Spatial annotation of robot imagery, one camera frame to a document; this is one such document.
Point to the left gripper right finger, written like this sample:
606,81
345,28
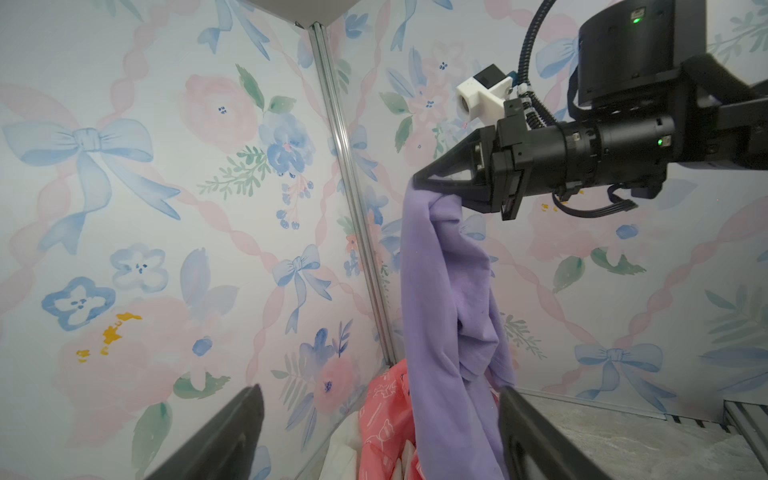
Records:
534,448

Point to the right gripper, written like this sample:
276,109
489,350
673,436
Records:
591,169

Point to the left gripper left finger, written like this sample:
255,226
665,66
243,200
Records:
225,447

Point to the purple cloth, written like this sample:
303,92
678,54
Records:
455,343

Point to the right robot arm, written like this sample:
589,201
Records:
645,93

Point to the white cloth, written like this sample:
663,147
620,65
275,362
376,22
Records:
343,457

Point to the pink patterned cloth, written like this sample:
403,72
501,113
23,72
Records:
384,426

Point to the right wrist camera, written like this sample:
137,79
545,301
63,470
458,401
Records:
482,96

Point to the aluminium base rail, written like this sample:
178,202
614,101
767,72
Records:
746,419

